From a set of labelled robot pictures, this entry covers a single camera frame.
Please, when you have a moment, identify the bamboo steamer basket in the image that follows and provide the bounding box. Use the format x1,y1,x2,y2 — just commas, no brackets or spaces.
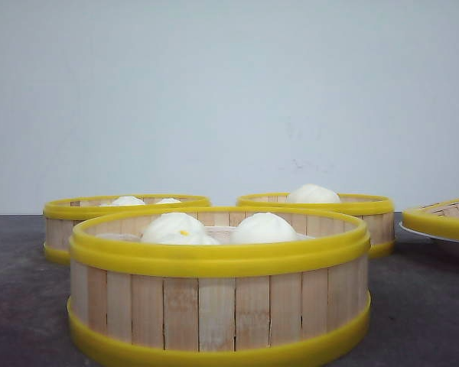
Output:
67,206,371,366
43,193,211,265
236,193,395,258

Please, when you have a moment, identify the bamboo steamer lid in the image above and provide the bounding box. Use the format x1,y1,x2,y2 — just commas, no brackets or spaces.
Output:
402,198,459,241

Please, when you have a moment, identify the white bun front right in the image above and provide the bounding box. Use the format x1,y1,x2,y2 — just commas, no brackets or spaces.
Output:
230,213,298,244

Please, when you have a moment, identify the small white bun back left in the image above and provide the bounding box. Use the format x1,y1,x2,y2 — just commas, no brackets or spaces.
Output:
155,197,181,205

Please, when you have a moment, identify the white bun behind left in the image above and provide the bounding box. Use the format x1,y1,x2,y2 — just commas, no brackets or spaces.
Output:
141,213,206,243

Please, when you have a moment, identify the white bun back right basket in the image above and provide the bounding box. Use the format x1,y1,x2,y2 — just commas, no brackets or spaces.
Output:
286,183,341,203

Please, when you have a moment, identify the white bun basket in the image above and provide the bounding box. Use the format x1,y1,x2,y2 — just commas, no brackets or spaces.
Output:
286,183,341,203
100,196,145,206

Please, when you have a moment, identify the white bun with yellow dot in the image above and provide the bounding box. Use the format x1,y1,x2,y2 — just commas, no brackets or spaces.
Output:
150,230,220,245

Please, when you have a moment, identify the white bun back left basket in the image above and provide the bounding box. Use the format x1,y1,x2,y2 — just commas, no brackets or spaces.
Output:
100,196,145,206

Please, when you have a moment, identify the white plate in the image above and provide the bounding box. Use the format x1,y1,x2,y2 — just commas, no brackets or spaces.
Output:
399,222,459,259

